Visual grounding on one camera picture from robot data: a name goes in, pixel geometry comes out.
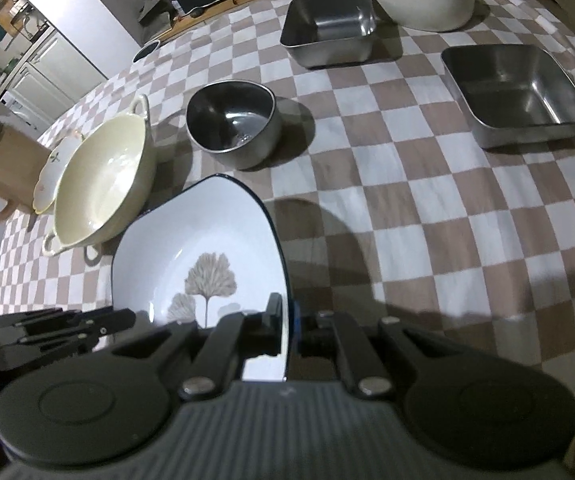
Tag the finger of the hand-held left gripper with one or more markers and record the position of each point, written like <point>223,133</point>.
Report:
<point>67,319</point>
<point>47,347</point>

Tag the square steel container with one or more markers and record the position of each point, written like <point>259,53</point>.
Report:
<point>327,15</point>
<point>512,90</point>

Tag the white refrigerator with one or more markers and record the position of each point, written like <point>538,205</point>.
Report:
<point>67,65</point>

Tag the checkered tablecloth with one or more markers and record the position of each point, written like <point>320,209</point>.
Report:
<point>392,185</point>

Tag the round black bin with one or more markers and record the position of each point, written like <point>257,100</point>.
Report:
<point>146,50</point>

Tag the white leaf-print plate dark rim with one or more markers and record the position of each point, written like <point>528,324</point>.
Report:
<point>207,230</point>

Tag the round steel bowl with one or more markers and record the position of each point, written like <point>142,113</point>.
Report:
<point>232,115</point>

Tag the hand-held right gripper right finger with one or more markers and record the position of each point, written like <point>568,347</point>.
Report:
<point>296,325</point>

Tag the flower-print plate yellow rim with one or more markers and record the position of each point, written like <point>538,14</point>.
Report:
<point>54,165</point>

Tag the wooden ledge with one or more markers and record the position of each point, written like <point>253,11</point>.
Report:
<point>247,0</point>

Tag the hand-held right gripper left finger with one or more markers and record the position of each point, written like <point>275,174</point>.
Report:
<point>269,332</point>

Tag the beige jug with steel rim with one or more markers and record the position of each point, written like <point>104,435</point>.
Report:
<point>12,160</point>

